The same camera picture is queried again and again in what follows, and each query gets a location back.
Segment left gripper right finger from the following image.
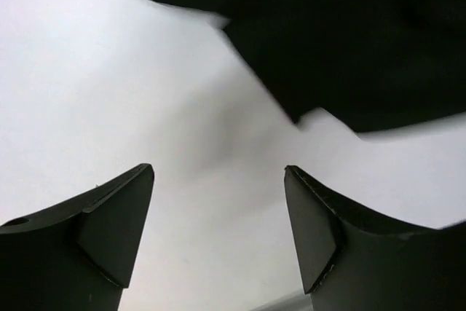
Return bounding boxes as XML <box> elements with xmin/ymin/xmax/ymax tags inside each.
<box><xmin>284</xmin><ymin>165</ymin><xmax>465</xmax><ymax>311</ymax></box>

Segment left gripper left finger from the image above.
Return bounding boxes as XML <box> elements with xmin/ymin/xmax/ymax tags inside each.
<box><xmin>1</xmin><ymin>164</ymin><xmax>154</xmax><ymax>310</ymax></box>

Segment black trousers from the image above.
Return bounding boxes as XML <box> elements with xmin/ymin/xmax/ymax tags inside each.
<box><xmin>152</xmin><ymin>0</ymin><xmax>465</xmax><ymax>133</ymax></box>

